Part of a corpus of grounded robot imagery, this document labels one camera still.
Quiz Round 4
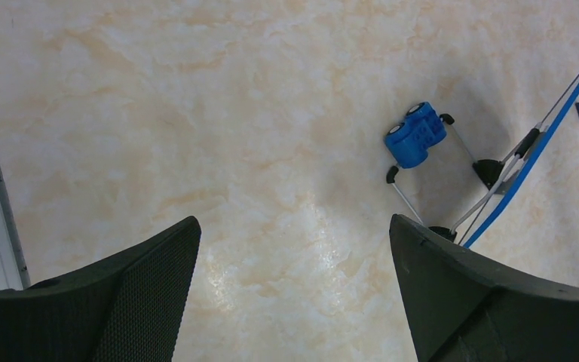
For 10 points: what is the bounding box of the blue framed whiteboard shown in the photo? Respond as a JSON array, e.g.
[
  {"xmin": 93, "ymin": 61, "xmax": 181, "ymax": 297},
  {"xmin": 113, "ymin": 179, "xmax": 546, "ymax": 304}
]
[{"xmin": 385, "ymin": 35, "xmax": 579, "ymax": 250}]

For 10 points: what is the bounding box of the blue toy block behind whiteboard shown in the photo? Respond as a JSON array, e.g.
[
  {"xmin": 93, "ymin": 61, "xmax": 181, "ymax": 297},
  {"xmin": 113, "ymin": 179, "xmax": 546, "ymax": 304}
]
[{"xmin": 384, "ymin": 102, "xmax": 447, "ymax": 169}]

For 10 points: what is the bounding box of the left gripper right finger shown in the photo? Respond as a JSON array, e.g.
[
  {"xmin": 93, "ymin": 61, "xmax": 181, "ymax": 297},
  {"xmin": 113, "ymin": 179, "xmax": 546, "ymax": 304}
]
[{"xmin": 389, "ymin": 214, "xmax": 579, "ymax": 361}]

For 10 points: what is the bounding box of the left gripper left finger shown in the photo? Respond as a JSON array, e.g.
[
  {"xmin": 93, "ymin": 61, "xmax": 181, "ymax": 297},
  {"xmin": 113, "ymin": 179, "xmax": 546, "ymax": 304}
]
[{"xmin": 0, "ymin": 216, "xmax": 201, "ymax": 361}]

